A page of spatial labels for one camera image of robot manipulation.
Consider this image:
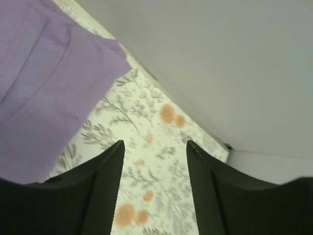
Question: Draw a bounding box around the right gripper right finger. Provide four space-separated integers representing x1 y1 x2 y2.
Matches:
186 140 313 235

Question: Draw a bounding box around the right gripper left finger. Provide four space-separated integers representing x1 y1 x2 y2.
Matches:
0 140 125 235

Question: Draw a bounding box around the floral table mat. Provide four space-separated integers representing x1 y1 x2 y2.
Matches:
45 0 230 235

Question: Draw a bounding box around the purple t-shirt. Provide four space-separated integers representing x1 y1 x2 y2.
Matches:
0 0 131 184

